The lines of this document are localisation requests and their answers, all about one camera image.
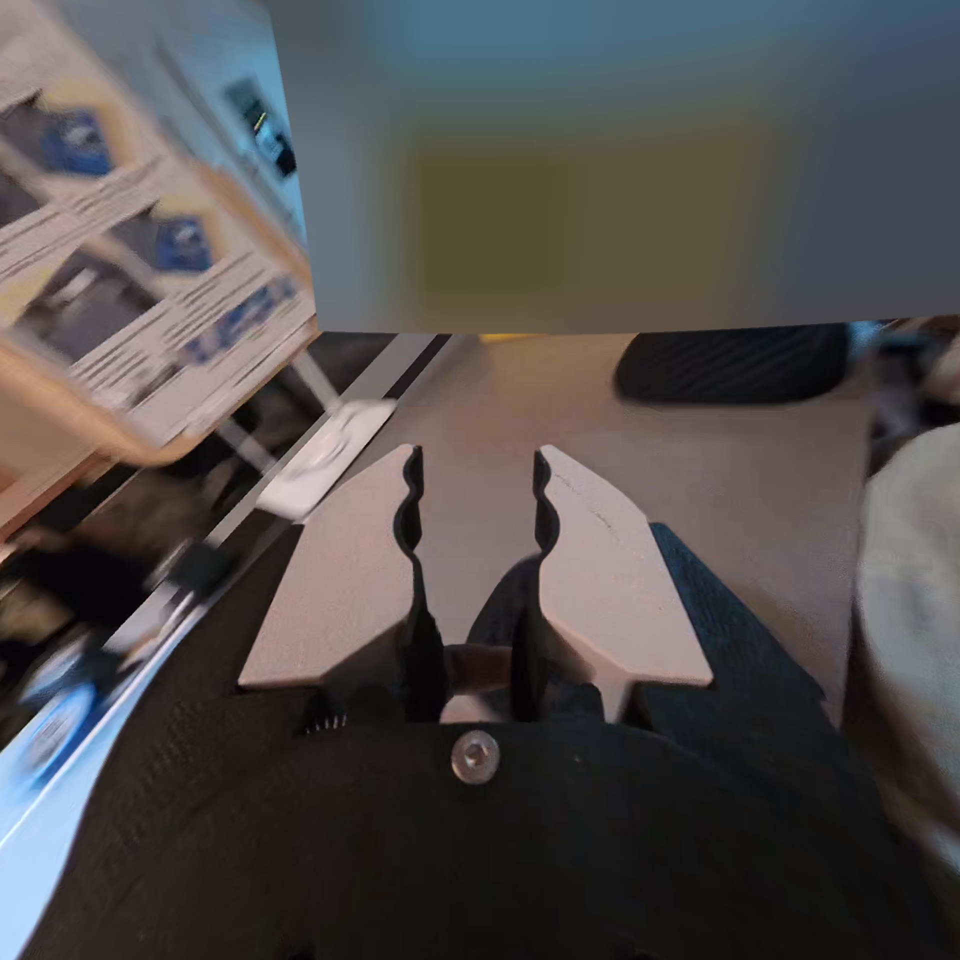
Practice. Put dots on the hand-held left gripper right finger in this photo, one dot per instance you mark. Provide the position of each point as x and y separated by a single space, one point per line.
615 592

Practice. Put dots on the black round pad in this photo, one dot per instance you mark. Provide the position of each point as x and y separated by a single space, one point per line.
727 371

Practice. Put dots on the white flat card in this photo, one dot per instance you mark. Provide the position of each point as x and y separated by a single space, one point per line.
330 450

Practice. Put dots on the black wall device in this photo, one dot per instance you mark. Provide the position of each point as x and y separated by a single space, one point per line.
262 127

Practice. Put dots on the person's left hand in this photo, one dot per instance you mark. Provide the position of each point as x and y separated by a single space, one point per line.
480 664

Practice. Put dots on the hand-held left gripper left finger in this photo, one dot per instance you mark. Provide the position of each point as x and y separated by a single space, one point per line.
337 600

